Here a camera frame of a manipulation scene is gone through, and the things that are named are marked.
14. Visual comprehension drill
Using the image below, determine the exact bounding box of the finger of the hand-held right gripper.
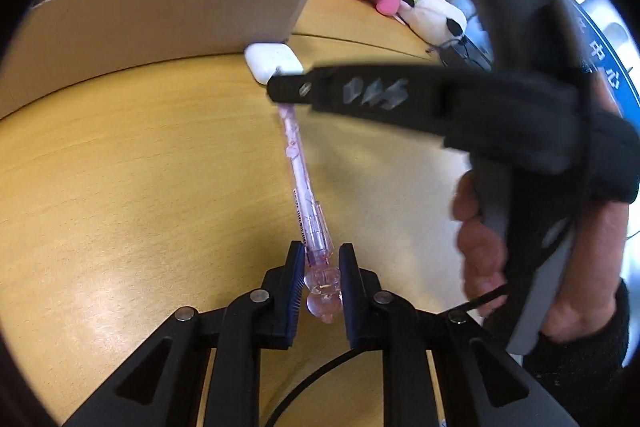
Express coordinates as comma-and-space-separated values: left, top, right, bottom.
266, 63, 451, 148

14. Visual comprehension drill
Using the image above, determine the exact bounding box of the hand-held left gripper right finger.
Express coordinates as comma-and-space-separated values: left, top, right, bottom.
338, 243, 581, 427

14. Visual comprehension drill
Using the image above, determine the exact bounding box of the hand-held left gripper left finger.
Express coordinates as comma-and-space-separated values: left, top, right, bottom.
62, 241, 307, 427

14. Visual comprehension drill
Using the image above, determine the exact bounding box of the pink transparent pen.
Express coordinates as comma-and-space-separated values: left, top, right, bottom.
276, 102, 346, 325

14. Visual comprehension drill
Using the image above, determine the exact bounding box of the white earbuds case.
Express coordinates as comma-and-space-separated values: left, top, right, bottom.
244, 43, 305, 85

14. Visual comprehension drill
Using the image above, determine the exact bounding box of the brown cardboard box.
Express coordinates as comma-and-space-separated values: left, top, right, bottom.
0, 0, 317, 120

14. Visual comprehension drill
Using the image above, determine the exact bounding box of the person's right forearm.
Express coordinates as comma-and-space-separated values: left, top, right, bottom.
525, 279, 632, 408

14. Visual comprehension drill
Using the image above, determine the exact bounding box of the person's right hand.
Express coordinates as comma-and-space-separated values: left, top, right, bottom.
452, 171, 629, 341

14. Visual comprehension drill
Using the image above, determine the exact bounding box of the white plush toy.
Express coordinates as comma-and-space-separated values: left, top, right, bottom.
400, 0, 468, 44

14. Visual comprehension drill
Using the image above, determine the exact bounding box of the black tripod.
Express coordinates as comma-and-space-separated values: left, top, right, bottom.
427, 34, 493, 70

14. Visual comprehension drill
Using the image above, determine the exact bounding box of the black cable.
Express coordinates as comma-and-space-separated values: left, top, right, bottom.
262, 284, 511, 427

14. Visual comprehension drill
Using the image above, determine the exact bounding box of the blue wall sign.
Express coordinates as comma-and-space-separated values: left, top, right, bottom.
565, 0, 640, 118

